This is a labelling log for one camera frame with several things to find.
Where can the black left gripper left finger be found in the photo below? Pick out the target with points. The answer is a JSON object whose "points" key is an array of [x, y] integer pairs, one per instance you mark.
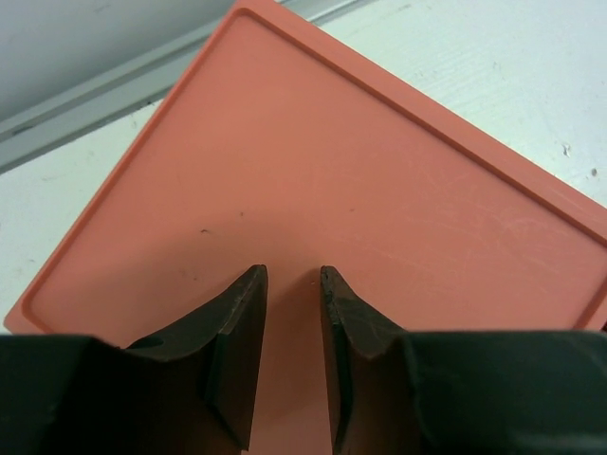
{"points": [[188, 388]]}

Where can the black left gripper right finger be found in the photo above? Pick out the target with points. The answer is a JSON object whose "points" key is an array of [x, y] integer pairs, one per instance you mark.
{"points": [[394, 391]]}

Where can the orange drawer cabinet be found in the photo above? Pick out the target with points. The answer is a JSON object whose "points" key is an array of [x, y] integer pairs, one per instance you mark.
{"points": [[281, 146]]}

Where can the aluminium table frame rail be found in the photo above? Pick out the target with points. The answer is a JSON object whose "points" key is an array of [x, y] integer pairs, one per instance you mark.
{"points": [[70, 67]]}

